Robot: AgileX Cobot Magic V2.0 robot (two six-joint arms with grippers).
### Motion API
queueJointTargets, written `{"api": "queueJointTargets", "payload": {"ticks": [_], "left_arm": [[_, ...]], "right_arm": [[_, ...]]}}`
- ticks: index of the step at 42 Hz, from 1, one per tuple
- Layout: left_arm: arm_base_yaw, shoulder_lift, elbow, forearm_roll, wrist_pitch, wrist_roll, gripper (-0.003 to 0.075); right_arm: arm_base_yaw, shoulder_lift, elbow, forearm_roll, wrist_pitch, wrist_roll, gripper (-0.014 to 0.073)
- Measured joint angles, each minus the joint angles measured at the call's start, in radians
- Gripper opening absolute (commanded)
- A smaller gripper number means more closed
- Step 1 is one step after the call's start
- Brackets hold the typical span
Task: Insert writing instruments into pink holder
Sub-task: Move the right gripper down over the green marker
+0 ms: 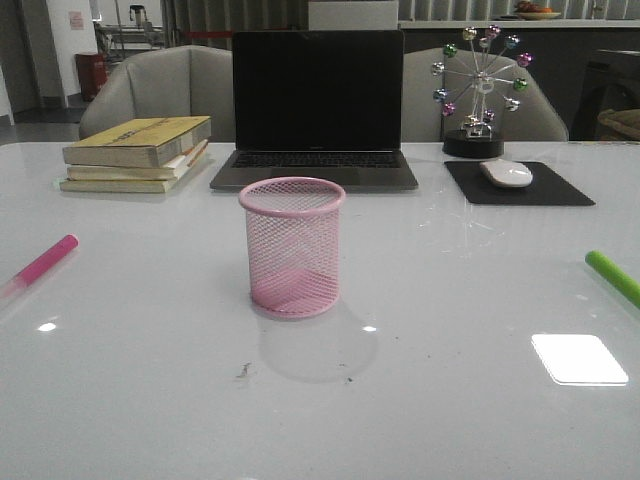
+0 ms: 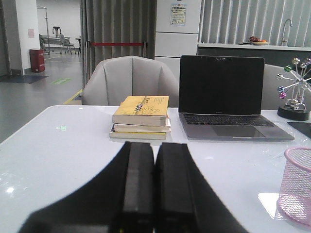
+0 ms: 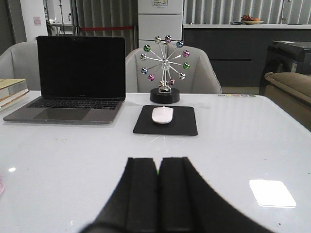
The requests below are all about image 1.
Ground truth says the bottom pale book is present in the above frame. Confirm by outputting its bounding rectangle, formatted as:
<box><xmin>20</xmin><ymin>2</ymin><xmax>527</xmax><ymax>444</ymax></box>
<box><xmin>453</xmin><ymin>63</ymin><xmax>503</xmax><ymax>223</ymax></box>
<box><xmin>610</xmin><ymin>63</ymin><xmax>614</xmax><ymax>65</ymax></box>
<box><xmin>56</xmin><ymin>151</ymin><xmax>207</xmax><ymax>193</ymax></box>

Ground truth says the middle white book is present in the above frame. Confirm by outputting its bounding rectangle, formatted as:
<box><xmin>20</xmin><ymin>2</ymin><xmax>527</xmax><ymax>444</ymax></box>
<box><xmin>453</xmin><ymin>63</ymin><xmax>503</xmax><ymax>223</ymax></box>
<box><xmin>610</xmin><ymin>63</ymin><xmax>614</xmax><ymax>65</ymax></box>
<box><xmin>67</xmin><ymin>140</ymin><xmax>209</xmax><ymax>181</ymax></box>

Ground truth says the grey open laptop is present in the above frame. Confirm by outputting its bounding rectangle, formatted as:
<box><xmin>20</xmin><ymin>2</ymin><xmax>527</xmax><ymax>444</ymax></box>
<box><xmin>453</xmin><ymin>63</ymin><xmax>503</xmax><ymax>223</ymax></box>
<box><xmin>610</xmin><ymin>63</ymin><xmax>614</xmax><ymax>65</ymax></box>
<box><xmin>210</xmin><ymin>30</ymin><xmax>418</xmax><ymax>192</ymax></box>

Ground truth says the fruit bowl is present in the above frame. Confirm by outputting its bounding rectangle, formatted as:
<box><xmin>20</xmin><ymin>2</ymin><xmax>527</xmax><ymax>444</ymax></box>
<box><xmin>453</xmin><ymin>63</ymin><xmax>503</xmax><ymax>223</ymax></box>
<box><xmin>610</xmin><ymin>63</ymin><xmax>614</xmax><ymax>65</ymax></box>
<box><xmin>514</xmin><ymin>1</ymin><xmax>561</xmax><ymax>21</ymax></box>

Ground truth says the grey left armchair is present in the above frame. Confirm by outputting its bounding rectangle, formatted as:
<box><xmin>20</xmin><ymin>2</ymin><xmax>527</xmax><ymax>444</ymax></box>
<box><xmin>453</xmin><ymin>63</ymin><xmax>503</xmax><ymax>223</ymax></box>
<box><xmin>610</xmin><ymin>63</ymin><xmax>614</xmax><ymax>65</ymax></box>
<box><xmin>79</xmin><ymin>45</ymin><xmax>236</xmax><ymax>142</ymax></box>

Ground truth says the pink mesh pen holder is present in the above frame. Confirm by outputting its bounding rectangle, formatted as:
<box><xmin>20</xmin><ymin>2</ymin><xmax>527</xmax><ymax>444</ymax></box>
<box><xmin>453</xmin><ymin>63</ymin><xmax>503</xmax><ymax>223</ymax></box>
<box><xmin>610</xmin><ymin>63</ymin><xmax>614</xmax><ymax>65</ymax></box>
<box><xmin>239</xmin><ymin>176</ymin><xmax>346</xmax><ymax>319</ymax></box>

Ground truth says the red bin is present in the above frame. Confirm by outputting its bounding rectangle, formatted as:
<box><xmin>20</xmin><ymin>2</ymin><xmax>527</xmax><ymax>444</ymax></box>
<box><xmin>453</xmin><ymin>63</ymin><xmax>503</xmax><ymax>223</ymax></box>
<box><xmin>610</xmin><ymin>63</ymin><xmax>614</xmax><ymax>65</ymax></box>
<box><xmin>75</xmin><ymin>53</ymin><xmax>107</xmax><ymax>102</ymax></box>

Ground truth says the black mouse pad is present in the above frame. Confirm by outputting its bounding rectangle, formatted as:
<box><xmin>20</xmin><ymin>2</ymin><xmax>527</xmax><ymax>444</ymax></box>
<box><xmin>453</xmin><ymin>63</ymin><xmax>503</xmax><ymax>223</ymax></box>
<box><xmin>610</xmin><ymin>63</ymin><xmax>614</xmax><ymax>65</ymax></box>
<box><xmin>444</xmin><ymin>161</ymin><xmax>595</xmax><ymax>207</ymax></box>

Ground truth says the ferris wheel desk ornament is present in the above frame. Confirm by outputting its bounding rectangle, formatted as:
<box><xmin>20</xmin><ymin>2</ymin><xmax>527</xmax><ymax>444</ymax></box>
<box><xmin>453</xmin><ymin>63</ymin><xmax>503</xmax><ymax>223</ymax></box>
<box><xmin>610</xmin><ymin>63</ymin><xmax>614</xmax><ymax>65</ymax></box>
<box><xmin>431</xmin><ymin>24</ymin><xmax>533</xmax><ymax>159</ymax></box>

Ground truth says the pink marker pen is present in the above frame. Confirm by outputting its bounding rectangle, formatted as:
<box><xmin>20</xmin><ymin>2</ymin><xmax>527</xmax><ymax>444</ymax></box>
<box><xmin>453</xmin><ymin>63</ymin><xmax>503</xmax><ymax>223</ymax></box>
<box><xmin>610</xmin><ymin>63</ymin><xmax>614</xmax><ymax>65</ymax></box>
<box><xmin>1</xmin><ymin>234</ymin><xmax>79</xmax><ymax>305</ymax></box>

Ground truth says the white computer mouse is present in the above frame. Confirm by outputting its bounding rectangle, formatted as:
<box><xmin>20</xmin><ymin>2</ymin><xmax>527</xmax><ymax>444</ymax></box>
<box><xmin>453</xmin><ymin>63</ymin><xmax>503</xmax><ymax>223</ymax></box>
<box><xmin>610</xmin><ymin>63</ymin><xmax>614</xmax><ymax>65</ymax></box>
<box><xmin>479</xmin><ymin>159</ymin><xmax>533</xmax><ymax>188</ymax></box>

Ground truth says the green marker pen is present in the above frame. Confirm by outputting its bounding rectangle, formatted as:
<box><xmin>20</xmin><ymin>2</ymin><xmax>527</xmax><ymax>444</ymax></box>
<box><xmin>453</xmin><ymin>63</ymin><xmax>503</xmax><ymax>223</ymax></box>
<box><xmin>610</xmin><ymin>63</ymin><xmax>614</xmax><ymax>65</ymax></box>
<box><xmin>585</xmin><ymin>250</ymin><xmax>639</xmax><ymax>308</ymax></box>

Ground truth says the grey right armchair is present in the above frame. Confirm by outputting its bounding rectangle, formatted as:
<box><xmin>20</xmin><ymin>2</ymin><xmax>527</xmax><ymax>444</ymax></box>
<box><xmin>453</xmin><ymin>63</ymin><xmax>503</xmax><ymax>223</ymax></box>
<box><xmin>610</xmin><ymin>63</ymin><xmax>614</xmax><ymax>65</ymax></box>
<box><xmin>401</xmin><ymin>47</ymin><xmax>568</xmax><ymax>142</ymax></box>

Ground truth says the grey armchair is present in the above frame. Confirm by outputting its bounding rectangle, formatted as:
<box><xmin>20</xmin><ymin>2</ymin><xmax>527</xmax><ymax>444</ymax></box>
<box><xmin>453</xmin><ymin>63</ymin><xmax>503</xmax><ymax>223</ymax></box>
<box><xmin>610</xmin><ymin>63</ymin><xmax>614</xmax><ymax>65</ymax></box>
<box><xmin>401</xmin><ymin>47</ymin><xmax>568</xmax><ymax>142</ymax></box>
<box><xmin>79</xmin><ymin>45</ymin><xmax>236</xmax><ymax>142</ymax></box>

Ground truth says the yellow top book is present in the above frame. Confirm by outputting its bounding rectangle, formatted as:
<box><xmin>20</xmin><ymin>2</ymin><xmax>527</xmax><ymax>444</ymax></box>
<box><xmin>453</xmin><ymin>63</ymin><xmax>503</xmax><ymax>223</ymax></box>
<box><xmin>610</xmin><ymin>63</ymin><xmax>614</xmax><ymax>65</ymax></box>
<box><xmin>63</xmin><ymin>116</ymin><xmax>211</xmax><ymax>167</ymax></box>

